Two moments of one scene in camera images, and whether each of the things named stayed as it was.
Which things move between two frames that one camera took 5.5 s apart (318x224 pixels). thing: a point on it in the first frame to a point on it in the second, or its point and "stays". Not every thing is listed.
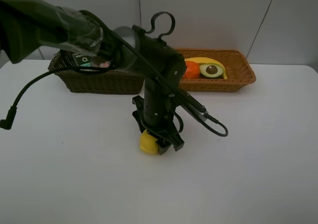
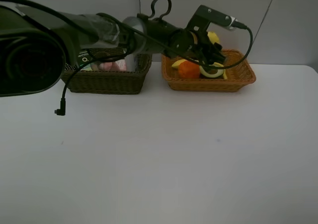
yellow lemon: (148, 144) to (213, 37)
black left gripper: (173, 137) to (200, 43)
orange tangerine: (192, 71) stays
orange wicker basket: (239, 73) stays
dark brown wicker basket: (110, 82) stays
